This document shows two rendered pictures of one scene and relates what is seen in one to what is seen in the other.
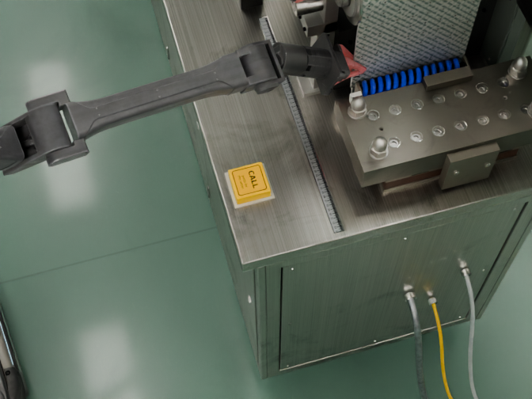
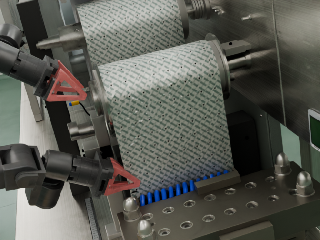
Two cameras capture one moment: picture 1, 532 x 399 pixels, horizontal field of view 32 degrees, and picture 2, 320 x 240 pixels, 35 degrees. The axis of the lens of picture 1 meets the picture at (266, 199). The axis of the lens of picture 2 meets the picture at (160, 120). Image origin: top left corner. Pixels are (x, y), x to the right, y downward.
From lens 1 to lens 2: 1.04 m
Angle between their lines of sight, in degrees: 41
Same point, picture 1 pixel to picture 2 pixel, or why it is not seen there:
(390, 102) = (165, 206)
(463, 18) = (215, 122)
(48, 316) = not seen: outside the picture
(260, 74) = (16, 163)
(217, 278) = not seen: outside the picture
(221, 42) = (51, 216)
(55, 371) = not seen: outside the picture
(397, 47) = (162, 155)
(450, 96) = (221, 195)
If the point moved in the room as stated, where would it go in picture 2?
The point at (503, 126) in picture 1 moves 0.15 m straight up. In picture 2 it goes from (272, 206) to (264, 135)
